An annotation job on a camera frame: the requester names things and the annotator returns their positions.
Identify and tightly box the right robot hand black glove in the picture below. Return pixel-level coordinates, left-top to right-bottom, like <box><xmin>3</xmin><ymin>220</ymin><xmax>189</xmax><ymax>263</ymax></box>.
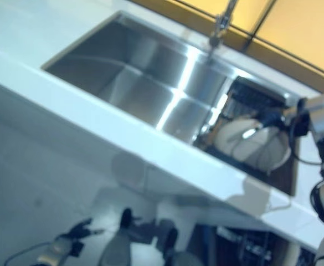
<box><xmin>241</xmin><ymin>109</ymin><xmax>287</xmax><ymax>140</ymax></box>

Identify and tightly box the left robot hand black glove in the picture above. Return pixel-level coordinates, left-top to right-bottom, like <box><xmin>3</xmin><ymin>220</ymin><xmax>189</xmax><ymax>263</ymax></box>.
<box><xmin>66</xmin><ymin>217</ymin><xmax>105</xmax><ymax>242</ymax></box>

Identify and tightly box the cream ceramic plate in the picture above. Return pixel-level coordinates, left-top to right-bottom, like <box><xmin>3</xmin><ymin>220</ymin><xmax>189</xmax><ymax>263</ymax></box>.
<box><xmin>213</xmin><ymin>117</ymin><xmax>292</xmax><ymax>170</ymax></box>

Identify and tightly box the black sink dish rack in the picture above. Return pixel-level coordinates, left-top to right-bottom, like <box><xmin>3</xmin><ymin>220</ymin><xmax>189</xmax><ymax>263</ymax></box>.
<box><xmin>194</xmin><ymin>75</ymin><xmax>300</xmax><ymax>196</ymax></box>

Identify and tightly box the chrome kitchen faucet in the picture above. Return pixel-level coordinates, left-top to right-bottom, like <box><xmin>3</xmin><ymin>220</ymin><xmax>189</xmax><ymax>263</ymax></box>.
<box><xmin>209</xmin><ymin>0</ymin><xmax>240</xmax><ymax>65</ymax></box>

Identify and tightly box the stainless steel sink basin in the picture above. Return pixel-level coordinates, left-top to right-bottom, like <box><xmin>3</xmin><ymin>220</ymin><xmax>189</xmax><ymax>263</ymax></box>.
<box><xmin>40</xmin><ymin>10</ymin><xmax>301</xmax><ymax>196</ymax></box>

